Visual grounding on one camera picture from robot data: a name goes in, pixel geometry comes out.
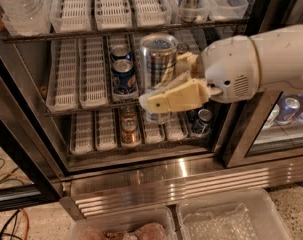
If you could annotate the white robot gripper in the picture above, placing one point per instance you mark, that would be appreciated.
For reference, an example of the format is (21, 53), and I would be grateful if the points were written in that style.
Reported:
(229, 69)

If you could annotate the silver plaid soda can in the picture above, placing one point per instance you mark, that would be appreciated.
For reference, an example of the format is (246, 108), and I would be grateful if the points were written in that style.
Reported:
(158, 55)

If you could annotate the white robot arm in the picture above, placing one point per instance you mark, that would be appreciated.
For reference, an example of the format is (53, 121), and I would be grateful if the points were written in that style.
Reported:
(280, 60)

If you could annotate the dark blue can lower front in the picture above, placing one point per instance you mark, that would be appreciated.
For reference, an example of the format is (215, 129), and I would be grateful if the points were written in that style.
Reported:
(202, 122)

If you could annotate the blue Pepsi can front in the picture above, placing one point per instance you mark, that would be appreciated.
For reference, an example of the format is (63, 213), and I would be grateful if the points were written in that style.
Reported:
(124, 78)

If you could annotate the blue pepsi can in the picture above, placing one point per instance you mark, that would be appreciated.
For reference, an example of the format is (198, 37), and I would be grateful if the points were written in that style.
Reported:
(120, 52)
(124, 78)

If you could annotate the brown soda can lower rear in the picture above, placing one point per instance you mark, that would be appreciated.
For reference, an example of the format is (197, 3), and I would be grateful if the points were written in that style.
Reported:
(128, 113)

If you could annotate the brown soda can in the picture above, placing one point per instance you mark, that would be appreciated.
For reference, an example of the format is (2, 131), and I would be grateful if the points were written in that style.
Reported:
(128, 113)
(129, 131)

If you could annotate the blue Pepsi can rear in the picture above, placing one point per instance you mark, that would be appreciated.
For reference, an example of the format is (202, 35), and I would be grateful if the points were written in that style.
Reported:
(120, 52)

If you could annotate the brown soda can lower front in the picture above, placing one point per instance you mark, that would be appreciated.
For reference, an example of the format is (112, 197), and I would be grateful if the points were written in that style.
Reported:
(129, 131)

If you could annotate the Pepsi can behind glass door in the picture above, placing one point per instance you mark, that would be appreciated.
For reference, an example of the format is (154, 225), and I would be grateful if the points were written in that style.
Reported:
(288, 106)

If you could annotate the stainless steel fridge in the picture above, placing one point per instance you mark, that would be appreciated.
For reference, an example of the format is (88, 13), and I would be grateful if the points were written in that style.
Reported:
(61, 151)

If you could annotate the clear plastic bin left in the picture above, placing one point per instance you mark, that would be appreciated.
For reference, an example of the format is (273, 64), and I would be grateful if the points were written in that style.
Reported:
(127, 221)

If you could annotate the clear plastic bin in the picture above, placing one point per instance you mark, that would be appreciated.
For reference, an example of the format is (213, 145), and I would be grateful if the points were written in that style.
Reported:
(127, 221)
(238, 215)

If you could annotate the clear plastic bin right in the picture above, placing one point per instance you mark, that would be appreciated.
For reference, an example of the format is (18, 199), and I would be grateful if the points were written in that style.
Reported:
(238, 215)

